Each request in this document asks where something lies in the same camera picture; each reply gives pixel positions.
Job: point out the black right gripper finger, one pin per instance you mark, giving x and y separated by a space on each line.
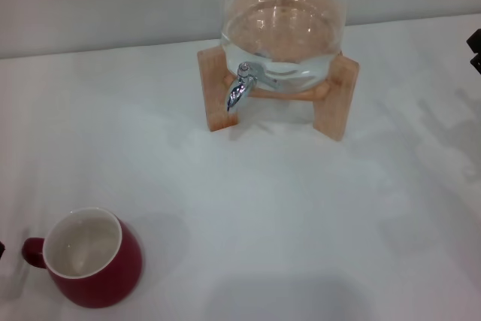
475 41
477 64

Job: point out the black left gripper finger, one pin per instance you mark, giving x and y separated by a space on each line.
2 249

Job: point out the red ceramic cup white inside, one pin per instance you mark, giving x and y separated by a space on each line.
112 279

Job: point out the chrome faucet tap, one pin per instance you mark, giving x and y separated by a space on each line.
238 91

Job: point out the clear glass water dispenser jar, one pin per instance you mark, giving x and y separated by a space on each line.
282 20

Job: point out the wooden dispenser stand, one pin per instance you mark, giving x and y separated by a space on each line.
218 99

